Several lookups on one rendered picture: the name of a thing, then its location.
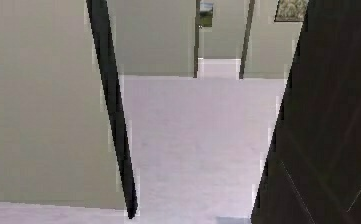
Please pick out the framed landscape picture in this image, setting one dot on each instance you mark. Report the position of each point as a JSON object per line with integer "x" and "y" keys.
{"x": 206, "y": 14}

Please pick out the dark brown room door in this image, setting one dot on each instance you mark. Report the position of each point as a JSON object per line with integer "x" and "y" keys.
{"x": 328, "y": 126}

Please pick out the framed floral picture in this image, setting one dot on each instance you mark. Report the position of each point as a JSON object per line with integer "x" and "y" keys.
{"x": 290, "y": 9}

